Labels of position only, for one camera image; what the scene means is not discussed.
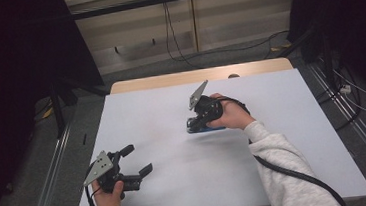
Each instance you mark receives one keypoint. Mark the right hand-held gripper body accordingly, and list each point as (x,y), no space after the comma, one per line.
(207,109)

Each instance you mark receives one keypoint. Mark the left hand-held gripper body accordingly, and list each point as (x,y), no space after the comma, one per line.
(99,166)

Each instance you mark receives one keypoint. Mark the blue and silver stapler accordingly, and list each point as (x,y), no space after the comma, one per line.
(214,128)

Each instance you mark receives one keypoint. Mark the person's right hand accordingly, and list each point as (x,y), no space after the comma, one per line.
(232,112)

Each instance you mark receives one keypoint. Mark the person's left hand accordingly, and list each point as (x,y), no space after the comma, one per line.
(108,201)

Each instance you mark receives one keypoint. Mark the white table mat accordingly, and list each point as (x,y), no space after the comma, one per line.
(183,169)

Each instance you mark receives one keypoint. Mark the wooden table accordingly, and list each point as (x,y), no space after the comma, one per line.
(182,77)

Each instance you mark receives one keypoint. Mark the small dark round object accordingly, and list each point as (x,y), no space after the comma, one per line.
(234,75)

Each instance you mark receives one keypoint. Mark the black metal stand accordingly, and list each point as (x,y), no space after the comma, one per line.
(313,43)
(58,110)

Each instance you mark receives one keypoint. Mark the black curtain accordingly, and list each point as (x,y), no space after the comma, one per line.
(17,64)
(345,25)

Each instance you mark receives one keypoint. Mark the white power adapter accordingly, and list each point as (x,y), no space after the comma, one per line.
(345,89)

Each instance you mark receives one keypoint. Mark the metal floor rail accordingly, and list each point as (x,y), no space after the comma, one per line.
(49,181)
(357,124)

